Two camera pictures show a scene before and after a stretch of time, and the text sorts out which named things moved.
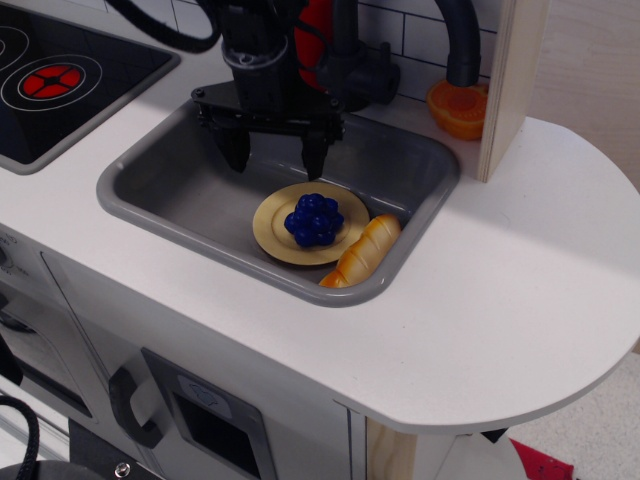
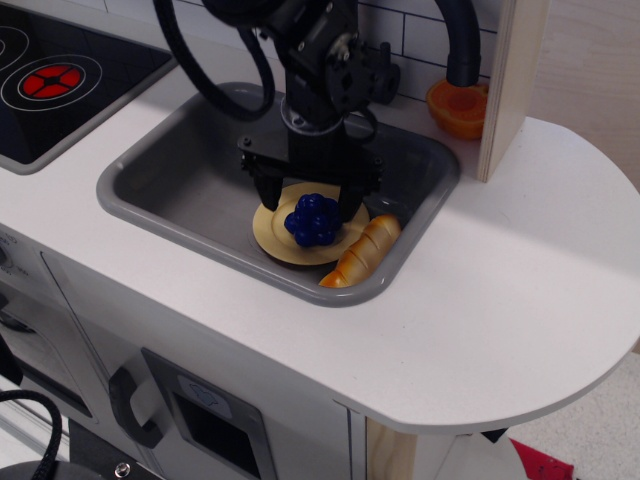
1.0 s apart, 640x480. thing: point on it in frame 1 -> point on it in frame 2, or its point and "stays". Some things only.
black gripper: (263, 94) -> (317, 152)
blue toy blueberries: (314, 221) stays
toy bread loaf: (366, 254) stays
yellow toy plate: (271, 231) stays
